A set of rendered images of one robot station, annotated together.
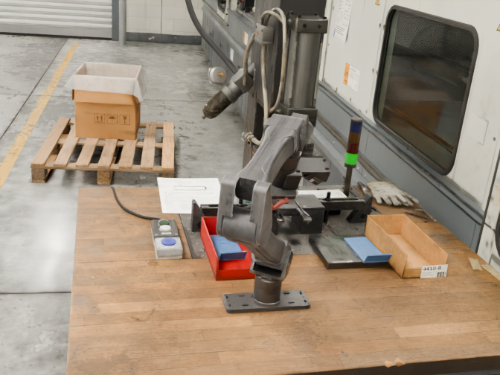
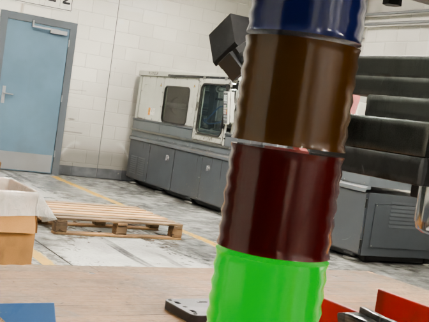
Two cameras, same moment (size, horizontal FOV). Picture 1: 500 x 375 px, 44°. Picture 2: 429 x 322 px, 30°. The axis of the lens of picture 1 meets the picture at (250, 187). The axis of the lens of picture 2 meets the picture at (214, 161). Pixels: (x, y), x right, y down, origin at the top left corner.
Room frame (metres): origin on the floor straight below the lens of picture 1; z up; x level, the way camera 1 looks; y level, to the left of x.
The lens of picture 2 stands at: (2.12, -0.42, 1.13)
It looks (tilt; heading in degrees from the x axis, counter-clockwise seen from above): 3 degrees down; 162
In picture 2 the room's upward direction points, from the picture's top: 8 degrees clockwise
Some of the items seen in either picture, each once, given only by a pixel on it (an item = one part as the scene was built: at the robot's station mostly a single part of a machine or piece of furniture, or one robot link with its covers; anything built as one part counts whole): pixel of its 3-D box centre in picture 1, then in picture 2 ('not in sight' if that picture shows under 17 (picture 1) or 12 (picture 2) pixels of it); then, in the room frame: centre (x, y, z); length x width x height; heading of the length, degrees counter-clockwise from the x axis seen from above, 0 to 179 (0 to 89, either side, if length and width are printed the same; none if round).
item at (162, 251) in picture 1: (168, 252); not in sight; (1.45, 0.20, 0.90); 0.07 x 0.07 x 0.06; 15
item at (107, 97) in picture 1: (109, 100); not in sight; (4.96, 1.22, 0.40); 0.67 x 0.60 x 0.50; 7
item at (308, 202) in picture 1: (286, 202); not in sight; (1.67, -0.11, 0.98); 0.20 x 0.10 x 0.01; 105
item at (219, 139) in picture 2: not in sight; (210, 110); (-7.33, 2.56, 1.21); 0.86 x 0.10 x 0.79; 11
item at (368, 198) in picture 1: (359, 207); not in sight; (1.76, -0.34, 0.95); 0.06 x 0.03 x 0.09; 105
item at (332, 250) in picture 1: (347, 251); not in sight; (1.53, -0.28, 0.91); 0.17 x 0.16 x 0.02; 105
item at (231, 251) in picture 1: (226, 243); not in sight; (1.49, 0.05, 0.92); 0.15 x 0.07 x 0.03; 19
